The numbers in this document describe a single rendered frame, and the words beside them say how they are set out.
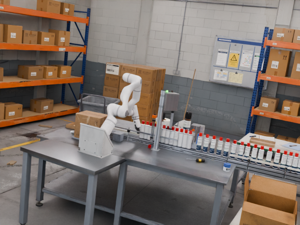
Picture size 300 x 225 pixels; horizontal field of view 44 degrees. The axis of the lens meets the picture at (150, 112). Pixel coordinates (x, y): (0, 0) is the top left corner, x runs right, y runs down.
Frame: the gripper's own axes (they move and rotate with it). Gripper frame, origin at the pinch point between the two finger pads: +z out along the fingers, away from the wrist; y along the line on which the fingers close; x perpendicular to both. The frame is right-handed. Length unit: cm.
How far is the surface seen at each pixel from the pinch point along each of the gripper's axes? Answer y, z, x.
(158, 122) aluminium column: -15.8, -8.5, -33.2
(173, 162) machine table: -44, 31, -52
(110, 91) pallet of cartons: 320, -54, 193
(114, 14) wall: 485, -243, 222
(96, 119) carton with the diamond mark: -45, -26, 26
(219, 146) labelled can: -3, 28, -92
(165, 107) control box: -18, -24, -45
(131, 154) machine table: -49, 16, -10
